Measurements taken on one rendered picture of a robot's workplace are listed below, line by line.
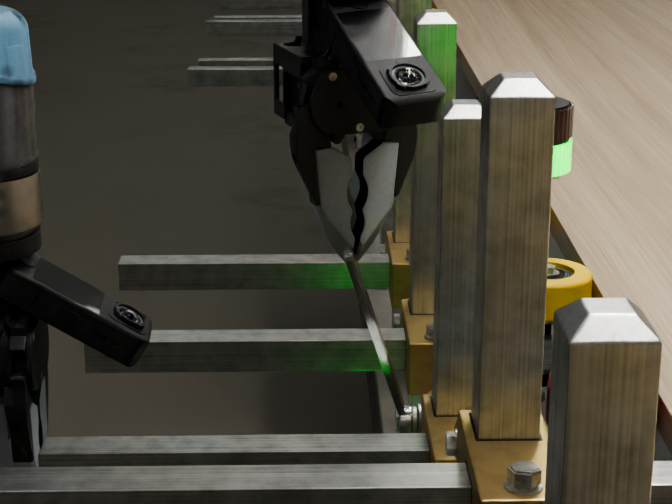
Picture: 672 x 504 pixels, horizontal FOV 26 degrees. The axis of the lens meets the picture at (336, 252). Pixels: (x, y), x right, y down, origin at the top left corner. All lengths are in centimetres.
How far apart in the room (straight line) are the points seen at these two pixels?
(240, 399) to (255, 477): 246
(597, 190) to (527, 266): 80
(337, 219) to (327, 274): 53
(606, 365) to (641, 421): 3
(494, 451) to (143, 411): 244
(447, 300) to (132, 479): 34
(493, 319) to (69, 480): 25
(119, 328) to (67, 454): 11
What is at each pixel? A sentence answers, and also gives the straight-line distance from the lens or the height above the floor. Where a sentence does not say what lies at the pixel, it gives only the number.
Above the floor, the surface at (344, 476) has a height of 96.
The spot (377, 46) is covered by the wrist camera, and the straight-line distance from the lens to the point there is 96.
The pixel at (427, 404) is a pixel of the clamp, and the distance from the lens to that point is 112.
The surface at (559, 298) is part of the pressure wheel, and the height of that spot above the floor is 89.
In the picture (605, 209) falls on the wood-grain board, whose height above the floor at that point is 90.
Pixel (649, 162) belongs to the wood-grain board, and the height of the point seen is 90.
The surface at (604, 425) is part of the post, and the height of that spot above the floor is 110.
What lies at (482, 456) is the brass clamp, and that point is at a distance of 82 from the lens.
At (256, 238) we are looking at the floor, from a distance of 438.
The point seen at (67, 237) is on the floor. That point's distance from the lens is 445.
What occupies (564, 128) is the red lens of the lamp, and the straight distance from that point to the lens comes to 104.
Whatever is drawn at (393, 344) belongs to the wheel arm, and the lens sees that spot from 131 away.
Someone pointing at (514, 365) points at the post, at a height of 102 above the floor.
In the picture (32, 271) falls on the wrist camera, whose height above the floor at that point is 100.
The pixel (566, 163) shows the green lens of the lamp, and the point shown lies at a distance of 105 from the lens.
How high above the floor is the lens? 133
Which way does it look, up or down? 18 degrees down
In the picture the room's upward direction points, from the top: straight up
